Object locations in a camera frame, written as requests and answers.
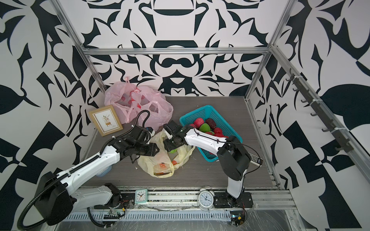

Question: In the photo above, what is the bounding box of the large pink-red fruit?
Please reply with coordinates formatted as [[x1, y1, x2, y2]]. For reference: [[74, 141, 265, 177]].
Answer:
[[193, 118, 205, 129]]

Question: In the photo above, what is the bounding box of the green apple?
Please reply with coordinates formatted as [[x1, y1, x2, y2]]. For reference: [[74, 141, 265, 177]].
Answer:
[[199, 123, 212, 133]]

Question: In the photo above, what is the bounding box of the yellow plastic bag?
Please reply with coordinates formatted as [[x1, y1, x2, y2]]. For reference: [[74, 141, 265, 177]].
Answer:
[[137, 130, 195, 178]]

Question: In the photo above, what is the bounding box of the dark maroon fruit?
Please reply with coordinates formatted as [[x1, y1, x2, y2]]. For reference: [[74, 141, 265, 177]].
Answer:
[[205, 118, 217, 130]]

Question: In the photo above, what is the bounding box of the round red apple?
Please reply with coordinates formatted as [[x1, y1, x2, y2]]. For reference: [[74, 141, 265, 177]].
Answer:
[[214, 128, 223, 134]]

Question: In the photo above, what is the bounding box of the large pink plastic bag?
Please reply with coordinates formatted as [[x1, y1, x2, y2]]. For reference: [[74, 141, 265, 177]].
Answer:
[[104, 81, 144, 124]]

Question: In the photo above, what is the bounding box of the small pink plastic bag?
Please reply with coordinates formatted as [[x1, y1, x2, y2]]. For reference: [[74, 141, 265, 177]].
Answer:
[[129, 86, 173, 131]]

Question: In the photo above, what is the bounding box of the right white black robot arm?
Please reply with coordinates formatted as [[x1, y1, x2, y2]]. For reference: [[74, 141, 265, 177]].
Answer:
[[163, 121, 251, 199]]

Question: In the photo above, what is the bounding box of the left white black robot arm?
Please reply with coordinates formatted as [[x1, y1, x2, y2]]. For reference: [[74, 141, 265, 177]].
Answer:
[[34, 126, 159, 226]]

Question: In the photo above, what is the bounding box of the blue square timer clock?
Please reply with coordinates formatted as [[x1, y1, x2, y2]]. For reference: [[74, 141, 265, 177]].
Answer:
[[96, 166, 112, 177]]

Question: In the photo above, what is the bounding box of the small teal square clock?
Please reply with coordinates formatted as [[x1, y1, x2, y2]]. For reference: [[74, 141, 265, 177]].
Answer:
[[134, 189, 148, 205]]

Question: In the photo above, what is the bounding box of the round silver alarm clock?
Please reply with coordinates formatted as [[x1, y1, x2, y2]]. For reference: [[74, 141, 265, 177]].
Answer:
[[197, 188, 215, 211]]

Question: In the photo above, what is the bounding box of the left circuit board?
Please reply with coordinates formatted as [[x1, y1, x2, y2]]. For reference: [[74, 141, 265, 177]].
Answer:
[[103, 208, 126, 220]]

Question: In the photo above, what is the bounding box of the circuit board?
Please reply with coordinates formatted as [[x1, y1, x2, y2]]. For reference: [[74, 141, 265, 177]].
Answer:
[[103, 208, 126, 220], [230, 212, 248, 227]]

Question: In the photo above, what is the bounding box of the grey calculator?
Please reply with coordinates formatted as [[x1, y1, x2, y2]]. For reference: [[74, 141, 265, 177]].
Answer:
[[250, 154, 263, 167]]

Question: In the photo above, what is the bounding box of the right circuit board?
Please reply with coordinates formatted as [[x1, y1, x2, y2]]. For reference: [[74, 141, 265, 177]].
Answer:
[[230, 212, 248, 227]]

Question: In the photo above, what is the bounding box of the wooden picture frame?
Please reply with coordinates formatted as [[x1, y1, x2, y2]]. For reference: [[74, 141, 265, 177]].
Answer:
[[88, 105, 123, 136]]

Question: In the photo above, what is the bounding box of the white slotted cable duct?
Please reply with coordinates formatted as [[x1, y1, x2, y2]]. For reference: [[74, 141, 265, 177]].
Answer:
[[63, 210, 232, 222]]

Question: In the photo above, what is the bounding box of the black corrugated cable hose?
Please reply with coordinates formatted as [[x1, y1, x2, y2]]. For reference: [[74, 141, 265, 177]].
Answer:
[[16, 109, 151, 231]]

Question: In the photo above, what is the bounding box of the wall hook rail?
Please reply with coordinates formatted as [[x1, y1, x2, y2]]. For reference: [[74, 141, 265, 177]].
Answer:
[[287, 71, 357, 153]]

